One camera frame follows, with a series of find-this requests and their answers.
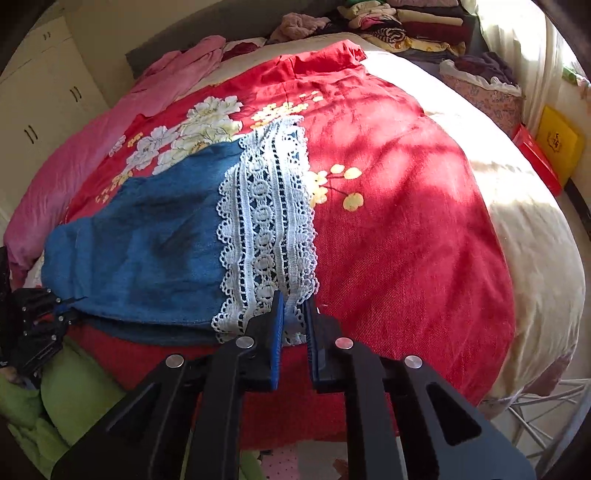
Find white wire rack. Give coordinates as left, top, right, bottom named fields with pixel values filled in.
left=480, top=378, right=585, bottom=467

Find cream bed sheet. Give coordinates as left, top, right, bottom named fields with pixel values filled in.
left=185, top=32, right=585, bottom=407

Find pink dotted cloth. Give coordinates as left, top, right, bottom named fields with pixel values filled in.
left=263, top=443, right=352, bottom=480

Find cream curtain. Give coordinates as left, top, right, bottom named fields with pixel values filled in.
left=475, top=0, right=573, bottom=134

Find dark purple clothes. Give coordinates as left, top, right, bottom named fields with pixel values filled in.
left=455, top=52, right=515, bottom=86

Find pink fluffy garment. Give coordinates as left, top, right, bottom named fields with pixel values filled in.
left=268, top=13, right=331, bottom=44

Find person's green clothing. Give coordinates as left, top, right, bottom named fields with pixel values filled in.
left=0, top=337, right=269, bottom=480

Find pink quilt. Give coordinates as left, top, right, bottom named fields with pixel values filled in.
left=4, top=36, right=227, bottom=278

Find red box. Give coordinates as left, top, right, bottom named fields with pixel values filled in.
left=512, top=124, right=563, bottom=197

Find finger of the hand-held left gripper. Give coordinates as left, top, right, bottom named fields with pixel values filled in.
left=13, top=287, right=63, bottom=319
left=18, top=308, right=80, bottom=386

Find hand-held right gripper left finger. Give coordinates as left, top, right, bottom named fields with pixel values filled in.
left=51, top=290, right=285, bottom=480

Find grey quilted headboard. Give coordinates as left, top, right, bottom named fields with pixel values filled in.
left=126, top=9, right=296, bottom=79

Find yellow box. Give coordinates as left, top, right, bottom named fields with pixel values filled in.
left=536, top=106, right=586, bottom=185

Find dark red pillow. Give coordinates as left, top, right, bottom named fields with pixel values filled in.
left=224, top=38, right=269, bottom=58

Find red floral blanket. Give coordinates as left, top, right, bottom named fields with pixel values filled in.
left=55, top=39, right=515, bottom=455

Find small green object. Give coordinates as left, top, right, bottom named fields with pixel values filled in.
left=561, top=65, right=591, bottom=93

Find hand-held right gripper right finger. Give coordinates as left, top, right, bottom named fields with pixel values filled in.
left=302, top=295, right=539, bottom=480

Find blue denim pants with lace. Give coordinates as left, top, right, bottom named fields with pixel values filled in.
left=41, top=115, right=320, bottom=347

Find stack of folded clothes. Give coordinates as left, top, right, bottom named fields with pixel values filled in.
left=318, top=0, right=476, bottom=58

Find white wardrobe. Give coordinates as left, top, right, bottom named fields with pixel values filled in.
left=0, top=14, right=112, bottom=185

